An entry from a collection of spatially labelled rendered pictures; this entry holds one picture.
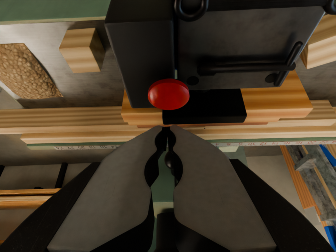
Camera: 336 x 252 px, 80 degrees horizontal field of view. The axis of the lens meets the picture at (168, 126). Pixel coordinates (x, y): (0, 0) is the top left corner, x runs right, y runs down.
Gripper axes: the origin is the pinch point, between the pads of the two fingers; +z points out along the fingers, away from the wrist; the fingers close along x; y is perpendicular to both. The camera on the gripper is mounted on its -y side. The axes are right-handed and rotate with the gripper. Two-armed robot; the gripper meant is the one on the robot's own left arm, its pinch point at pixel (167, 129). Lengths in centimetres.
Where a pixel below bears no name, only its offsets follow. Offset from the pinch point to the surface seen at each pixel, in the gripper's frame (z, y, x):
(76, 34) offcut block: 13.5, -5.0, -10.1
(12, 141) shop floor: 187, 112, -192
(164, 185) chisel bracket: 6.5, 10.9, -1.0
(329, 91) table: 20.4, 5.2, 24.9
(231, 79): 5.1, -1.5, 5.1
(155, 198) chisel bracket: 5.2, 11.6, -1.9
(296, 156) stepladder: 77, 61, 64
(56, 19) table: 14.0, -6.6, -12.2
